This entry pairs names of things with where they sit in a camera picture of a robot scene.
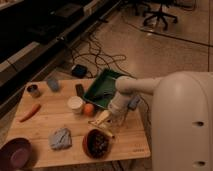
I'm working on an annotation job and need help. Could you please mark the white paper cup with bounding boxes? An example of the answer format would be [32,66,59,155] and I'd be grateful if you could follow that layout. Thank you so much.
[67,96,84,114]

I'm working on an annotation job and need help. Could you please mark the crumpled blue cloth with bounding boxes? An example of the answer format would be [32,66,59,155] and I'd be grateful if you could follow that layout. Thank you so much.
[49,128,72,150]

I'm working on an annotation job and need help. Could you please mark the black rectangular block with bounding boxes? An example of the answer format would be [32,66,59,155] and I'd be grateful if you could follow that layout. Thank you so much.
[75,84,84,97]

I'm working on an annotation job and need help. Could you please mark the blue block at table edge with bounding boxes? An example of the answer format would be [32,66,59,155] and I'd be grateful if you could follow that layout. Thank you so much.
[128,96,140,110]

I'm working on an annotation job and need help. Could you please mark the black power adapter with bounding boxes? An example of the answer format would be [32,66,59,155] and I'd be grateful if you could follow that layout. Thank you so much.
[71,64,88,78]

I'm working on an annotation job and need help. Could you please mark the orange carrot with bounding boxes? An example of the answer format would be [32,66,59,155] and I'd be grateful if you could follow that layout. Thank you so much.
[19,104,41,122]

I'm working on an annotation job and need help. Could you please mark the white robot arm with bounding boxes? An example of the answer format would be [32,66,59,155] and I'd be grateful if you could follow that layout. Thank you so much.
[97,71,213,171]

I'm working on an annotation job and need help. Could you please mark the grey object in tray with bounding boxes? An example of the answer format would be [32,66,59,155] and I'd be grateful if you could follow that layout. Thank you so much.
[96,92,114,100]

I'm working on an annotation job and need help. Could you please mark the dark shelf unit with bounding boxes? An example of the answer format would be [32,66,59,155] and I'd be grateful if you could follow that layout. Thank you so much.
[0,0,119,117]

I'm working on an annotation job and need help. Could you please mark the black floor cables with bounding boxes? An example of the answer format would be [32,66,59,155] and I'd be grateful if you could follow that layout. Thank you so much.
[58,33,151,128]

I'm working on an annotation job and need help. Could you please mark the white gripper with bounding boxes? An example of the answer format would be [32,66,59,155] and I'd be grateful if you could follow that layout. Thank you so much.
[95,92,131,125]

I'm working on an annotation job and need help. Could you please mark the green plastic tray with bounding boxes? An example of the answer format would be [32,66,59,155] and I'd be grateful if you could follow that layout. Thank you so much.
[83,69,121,109]

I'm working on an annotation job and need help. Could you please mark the small metal can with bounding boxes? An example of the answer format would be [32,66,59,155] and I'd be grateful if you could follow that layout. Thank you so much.
[27,84,41,98]

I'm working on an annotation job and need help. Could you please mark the purple plate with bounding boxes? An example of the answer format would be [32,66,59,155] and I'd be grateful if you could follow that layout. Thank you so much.
[0,138,31,171]

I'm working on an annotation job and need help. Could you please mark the black office chair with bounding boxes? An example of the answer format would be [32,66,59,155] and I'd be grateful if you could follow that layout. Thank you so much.
[143,0,178,30]

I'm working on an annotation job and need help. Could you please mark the brown bowl with beans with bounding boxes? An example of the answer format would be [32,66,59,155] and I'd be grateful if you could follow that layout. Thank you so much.
[82,129,110,159]

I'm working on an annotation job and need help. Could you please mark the orange fruit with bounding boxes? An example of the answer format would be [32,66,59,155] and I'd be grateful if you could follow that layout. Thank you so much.
[83,103,95,117]

